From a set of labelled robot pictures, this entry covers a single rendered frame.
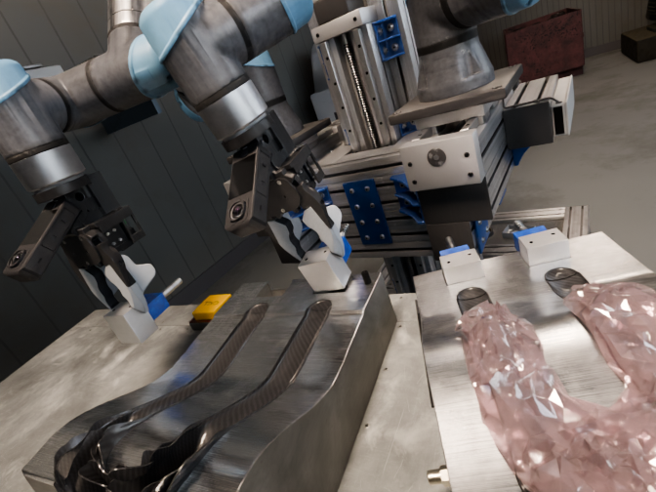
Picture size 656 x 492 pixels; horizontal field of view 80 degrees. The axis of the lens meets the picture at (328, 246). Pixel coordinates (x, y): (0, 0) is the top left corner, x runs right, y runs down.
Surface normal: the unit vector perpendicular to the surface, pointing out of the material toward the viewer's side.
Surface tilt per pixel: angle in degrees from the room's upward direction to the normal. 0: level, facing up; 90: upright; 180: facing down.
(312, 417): 90
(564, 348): 10
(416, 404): 0
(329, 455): 90
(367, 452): 0
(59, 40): 90
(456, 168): 90
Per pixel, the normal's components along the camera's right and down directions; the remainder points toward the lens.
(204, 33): 0.47, 0.14
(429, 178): -0.48, 0.51
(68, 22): 0.81, -0.04
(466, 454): -0.34, -0.73
